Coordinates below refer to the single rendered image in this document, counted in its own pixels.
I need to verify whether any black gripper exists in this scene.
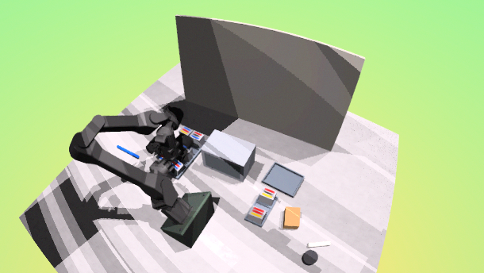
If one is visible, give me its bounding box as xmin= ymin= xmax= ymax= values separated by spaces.
xmin=149 ymin=133 xmax=194 ymax=175

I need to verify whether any large grey curved wall panel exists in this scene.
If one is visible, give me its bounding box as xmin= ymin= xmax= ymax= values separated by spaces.
xmin=175 ymin=14 xmax=365 ymax=151

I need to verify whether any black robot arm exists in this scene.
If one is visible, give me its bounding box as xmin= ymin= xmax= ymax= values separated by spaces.
xmin=69 ymin=106 xmax=194 ymax=225

